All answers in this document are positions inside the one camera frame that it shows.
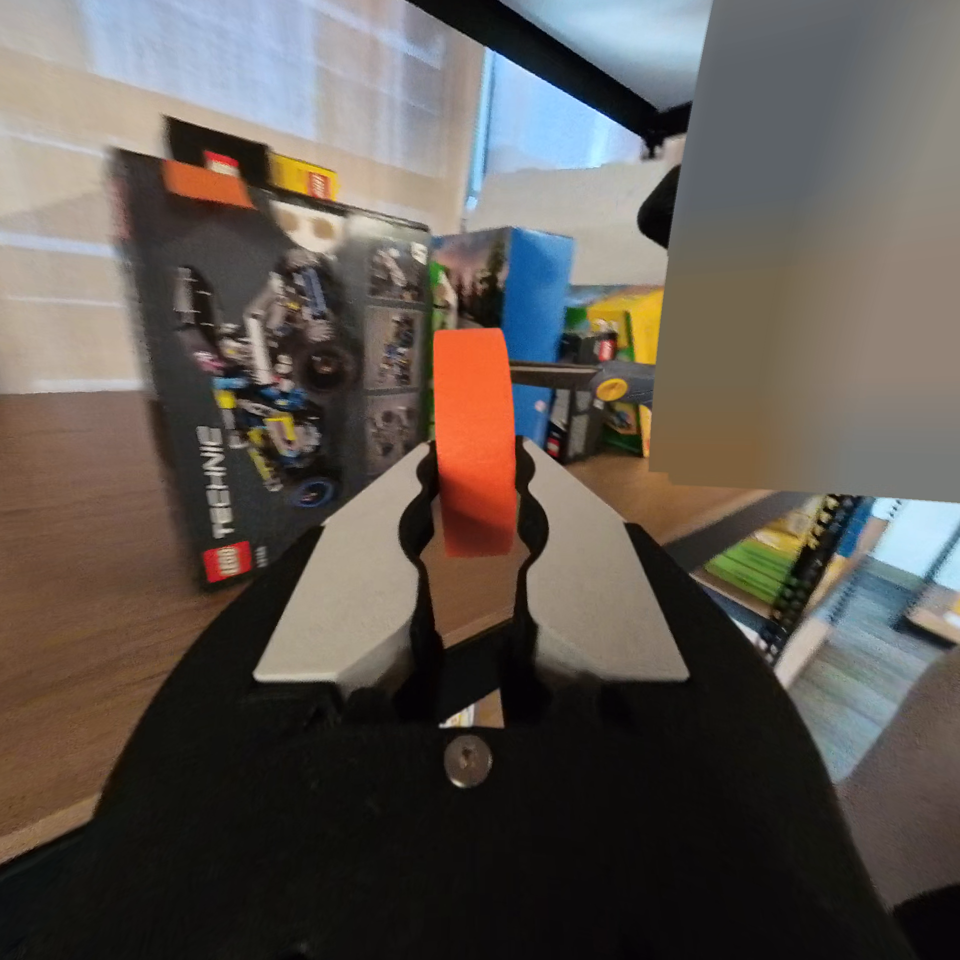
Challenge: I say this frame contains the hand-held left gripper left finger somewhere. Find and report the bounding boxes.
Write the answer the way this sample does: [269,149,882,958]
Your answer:
[253,441,445,702]

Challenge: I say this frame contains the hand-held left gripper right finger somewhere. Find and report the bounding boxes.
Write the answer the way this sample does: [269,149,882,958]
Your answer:
[513,438,691,687]

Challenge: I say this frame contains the orange tape roll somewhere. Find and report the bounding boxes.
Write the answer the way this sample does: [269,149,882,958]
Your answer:
[432,327,519,558]

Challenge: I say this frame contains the wooden desk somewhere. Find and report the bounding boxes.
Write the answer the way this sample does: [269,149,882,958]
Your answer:
[0,390,774,864]

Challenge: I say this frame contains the stack of green packets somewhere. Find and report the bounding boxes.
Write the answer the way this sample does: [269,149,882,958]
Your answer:
[705,521,807,605]

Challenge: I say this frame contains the small black toy box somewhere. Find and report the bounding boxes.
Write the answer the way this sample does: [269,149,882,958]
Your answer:
[547,333,620,462]

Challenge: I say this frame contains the grey and yellow scissors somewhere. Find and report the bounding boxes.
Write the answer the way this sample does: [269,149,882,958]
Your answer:
[510,358,655,406]

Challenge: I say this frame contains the green and yellow toy box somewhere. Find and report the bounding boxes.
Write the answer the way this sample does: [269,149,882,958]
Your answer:
[564,286,666,459]

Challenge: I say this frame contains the blue toy box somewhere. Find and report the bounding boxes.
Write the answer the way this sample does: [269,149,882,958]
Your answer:
[429,226,575,451]

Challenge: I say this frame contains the large dark toy car box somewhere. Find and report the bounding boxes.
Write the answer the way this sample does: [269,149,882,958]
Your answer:
[108,146,435,590]

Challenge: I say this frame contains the black rounded object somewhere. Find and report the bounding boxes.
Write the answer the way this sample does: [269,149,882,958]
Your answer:
[636,163,682,250]

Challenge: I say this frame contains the black box with red logo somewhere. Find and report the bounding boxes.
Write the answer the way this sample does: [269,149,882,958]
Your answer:
[163,116,270,189]

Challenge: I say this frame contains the black metal beam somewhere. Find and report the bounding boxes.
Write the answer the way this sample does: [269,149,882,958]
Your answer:
[408,0,693,155]

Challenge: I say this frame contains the black perforated rail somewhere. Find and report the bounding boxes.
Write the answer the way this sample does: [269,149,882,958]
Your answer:
[757,493,864,665]

